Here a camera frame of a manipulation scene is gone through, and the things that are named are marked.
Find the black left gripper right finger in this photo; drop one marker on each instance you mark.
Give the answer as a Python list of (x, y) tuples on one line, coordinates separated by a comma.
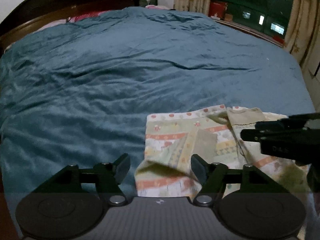
[(213, 178)]

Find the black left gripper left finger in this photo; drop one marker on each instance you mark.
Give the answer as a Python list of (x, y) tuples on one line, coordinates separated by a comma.
[(107, 177)]

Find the patterned striped pajama garment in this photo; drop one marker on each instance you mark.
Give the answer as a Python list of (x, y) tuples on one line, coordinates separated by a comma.
[(213, 133)]

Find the teal blue bed blanket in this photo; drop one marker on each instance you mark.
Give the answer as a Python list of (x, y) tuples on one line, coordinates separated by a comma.
[(79, 93)]

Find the beige floral right curtain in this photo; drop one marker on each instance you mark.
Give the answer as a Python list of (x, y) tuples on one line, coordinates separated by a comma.
[(302, 30)]

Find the dark night window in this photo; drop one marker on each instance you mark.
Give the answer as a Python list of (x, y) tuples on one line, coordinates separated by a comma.
[(270, 17)]

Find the red box on sill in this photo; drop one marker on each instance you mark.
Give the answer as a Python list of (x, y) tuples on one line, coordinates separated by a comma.
[(217, 9)]

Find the pink red pillow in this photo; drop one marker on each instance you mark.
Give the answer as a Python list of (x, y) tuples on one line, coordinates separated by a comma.
[(72, 19)]

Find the dark wooden headboard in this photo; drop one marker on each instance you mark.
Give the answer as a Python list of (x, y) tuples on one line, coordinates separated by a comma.
[(30, 14)]

